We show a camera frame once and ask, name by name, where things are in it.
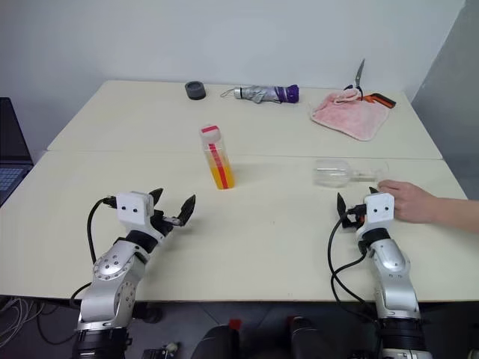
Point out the bottle with orange liquid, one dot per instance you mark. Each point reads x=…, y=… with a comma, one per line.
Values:
x=221, y=172

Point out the pink towel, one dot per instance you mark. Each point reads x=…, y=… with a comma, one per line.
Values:
x=348, y=117

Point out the dark laptop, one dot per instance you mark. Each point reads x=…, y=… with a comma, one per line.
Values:
x=11, y=157

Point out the person's bare forearm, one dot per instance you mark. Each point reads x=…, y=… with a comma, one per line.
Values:
x=456, y=211

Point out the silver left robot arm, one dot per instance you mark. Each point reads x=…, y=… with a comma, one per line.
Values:
x=112, y=269

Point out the small black floor device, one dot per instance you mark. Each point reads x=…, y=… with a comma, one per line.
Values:
x=161, y=351

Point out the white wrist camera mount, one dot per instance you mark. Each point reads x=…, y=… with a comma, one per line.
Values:
x=131, y=209
x=378, y=211

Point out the small red block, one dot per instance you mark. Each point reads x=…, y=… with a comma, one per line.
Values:
x=234, y=324

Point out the person's bare hand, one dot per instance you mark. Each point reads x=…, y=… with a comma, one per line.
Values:
x=411, y=203

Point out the orange black hand tool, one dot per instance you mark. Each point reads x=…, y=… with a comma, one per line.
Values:
x=381, y=100

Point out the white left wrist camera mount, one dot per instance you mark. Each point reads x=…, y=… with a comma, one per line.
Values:
x=131, y=209

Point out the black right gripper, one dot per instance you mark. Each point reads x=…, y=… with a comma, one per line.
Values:
x=355, y=218

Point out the dark rounded shape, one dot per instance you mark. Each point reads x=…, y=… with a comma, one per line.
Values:
x=219, y=342
x=310, y=338

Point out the folded silver purple umbrella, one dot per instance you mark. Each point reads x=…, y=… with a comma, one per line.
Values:
x=262, y=94

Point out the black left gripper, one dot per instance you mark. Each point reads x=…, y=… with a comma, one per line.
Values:
x=164, y=222

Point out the clear glass goblet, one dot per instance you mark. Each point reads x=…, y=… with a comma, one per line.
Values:
x=331, y=174

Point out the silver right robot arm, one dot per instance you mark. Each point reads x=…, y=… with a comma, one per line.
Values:
x=393, y=269

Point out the black table foot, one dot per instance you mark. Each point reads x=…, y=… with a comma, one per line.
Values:
x=153, y=312

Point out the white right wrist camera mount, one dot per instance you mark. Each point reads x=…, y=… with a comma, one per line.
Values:
x=378, y=211

